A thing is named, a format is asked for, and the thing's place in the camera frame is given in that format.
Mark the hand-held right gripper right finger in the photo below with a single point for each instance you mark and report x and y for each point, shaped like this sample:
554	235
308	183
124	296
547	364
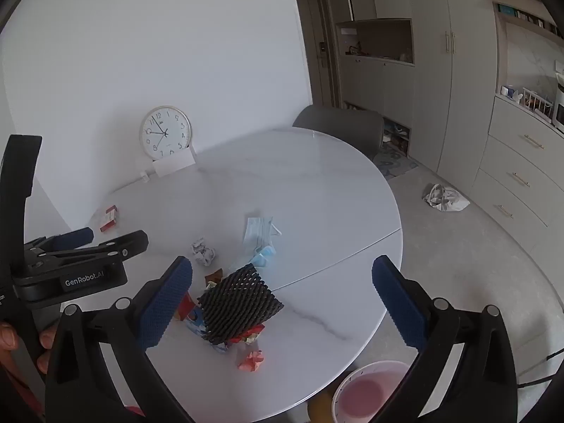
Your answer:
398	304

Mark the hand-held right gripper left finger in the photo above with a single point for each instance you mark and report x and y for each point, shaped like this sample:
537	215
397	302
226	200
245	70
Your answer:
165	304

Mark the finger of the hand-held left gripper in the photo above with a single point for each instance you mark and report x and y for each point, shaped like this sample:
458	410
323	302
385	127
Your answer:
127	242
75	238

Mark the black foam net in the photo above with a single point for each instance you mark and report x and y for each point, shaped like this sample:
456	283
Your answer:
238	306

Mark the pink trash bin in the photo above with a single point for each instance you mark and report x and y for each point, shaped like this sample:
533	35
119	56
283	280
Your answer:
365	394

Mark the blue face mask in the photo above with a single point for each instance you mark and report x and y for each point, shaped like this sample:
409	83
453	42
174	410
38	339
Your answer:
264	255
257	231

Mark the person's left hand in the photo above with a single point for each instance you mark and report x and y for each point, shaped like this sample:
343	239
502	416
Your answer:
46	339

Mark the orange wrapper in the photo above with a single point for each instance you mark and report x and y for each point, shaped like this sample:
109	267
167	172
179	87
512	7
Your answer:
185	305

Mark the red and white box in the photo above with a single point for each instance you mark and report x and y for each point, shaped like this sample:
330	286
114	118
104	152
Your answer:
109	219

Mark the blue printed wrapper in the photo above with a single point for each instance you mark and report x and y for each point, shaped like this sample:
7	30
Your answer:
194	322

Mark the brown wrapper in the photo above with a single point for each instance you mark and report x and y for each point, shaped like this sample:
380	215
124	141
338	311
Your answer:
213	277

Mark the crumpled white paper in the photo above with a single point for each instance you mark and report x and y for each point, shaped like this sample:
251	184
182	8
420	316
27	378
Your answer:
203	252

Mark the shiny printed snack wrapper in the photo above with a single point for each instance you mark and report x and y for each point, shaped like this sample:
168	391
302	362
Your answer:
252	331

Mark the white card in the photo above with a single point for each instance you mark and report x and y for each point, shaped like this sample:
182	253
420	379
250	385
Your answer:
174	163

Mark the crumpled red wrapper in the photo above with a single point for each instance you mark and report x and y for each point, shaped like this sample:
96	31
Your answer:
252	360

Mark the white bag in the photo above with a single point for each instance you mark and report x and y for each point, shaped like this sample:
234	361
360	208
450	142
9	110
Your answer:
445	199

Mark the yellow object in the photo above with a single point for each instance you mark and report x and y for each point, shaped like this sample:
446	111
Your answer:
320	407

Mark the patterned floor mat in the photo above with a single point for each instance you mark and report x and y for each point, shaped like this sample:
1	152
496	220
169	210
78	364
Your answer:
396	165

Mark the beige drawer cabinet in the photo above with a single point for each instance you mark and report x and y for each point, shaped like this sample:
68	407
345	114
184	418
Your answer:
515	163

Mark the grey chair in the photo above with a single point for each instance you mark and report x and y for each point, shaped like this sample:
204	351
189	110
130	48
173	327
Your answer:
339	125

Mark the tall beige cabinet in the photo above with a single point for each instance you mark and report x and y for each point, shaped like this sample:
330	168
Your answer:
432	97

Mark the white and blue container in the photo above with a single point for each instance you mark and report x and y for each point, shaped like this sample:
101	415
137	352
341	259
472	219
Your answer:
507	92

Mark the white appliance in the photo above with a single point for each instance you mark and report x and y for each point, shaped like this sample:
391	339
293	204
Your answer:
559	101

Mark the grey door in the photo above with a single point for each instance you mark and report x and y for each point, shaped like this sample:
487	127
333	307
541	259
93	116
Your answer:
315	31

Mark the round white wall clock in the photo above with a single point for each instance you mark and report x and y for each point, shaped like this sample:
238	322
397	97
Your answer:
165	132

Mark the wall shelf with books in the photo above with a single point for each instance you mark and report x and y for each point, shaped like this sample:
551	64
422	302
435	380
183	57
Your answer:
524	9

